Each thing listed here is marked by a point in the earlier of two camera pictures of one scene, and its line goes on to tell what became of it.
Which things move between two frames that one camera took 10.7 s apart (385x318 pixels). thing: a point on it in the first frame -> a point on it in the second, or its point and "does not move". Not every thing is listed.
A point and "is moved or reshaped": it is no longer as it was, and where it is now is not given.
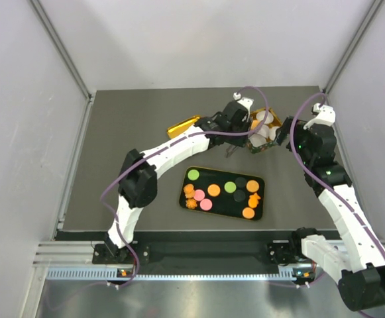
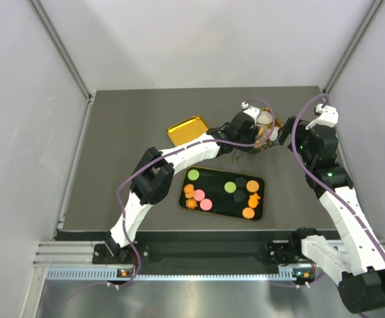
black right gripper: (283, 130) does not move
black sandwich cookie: (239, 195) does not move
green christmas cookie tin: (265, 136) does not move
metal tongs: (229, 150) is moved or reshaped
